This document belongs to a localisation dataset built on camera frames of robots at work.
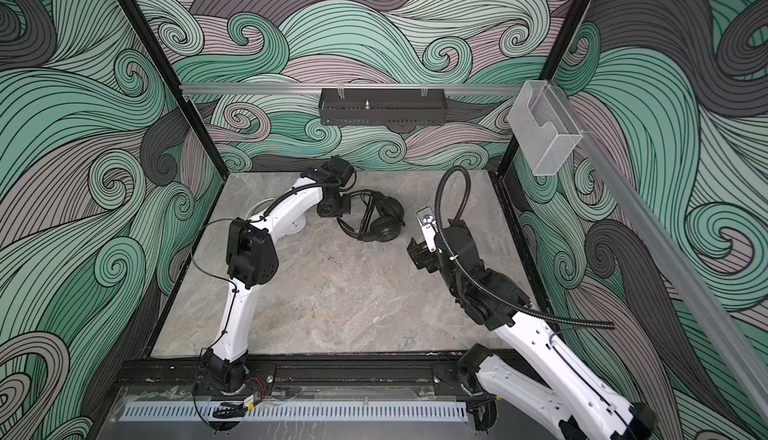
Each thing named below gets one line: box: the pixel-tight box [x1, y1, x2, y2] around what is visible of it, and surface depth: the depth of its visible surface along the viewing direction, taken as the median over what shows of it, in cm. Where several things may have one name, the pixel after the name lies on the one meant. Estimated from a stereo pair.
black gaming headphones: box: [337, 189, 406, 242], surface depth 92 cm
